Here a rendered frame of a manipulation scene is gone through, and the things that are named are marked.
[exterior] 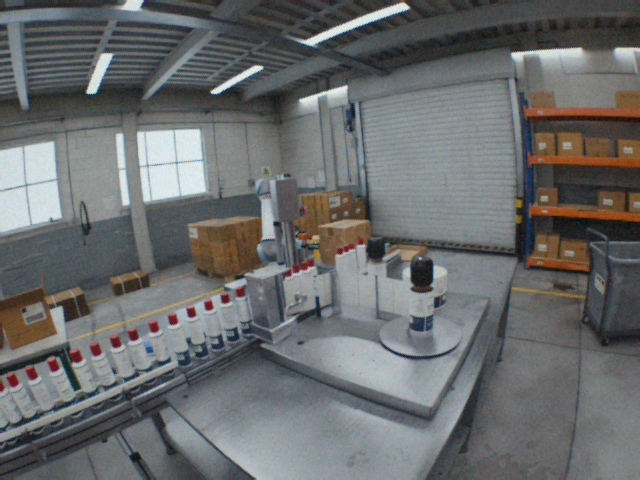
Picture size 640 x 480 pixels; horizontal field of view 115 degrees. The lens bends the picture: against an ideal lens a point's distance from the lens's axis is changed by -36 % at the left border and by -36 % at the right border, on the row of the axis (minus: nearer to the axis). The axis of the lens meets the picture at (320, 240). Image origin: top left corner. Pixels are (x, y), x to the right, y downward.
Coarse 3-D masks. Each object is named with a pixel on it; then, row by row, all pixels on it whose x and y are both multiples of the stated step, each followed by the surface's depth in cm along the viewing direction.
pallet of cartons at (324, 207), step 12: (324, 192) 595; (336, 192) 555; (348, 192) 559; (312, 204) 540; (324, 204) 522; (336, 204) 534; (348, 204) 562; (360, 204) 591; (312, 216) 545; (324, 216) 527; (336, 216) 536; (348, 216) 563; (360, 216) 595; (300, 228) 570; (312, 228) 552
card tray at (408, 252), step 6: (396, 246) 253; (402, 246) 251; (408, 246) 248; (414, 246) 244; (420, 246) 241; (390, 252) 245; (402, 252) 242; (408, 252) 240; (414, 252) 238; (420, 252) 228; (402, 258) 226; (408, 258) 224
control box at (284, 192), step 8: (272, 184) 144; (280, 184) 137; (288, 184) 138; (296, 184) 140; (272, 192) 148; (280, 192) 138; (288, 192) 139; (296, 192) 140; (272, 200) 151; (280, 200) 138; (288, 200) 139; (296, 200) 140; (280, 208) 139; (288, 208) 140; (296, 208) 141; (280, 216) 139; (288, 216) 140; (296, 216) 141
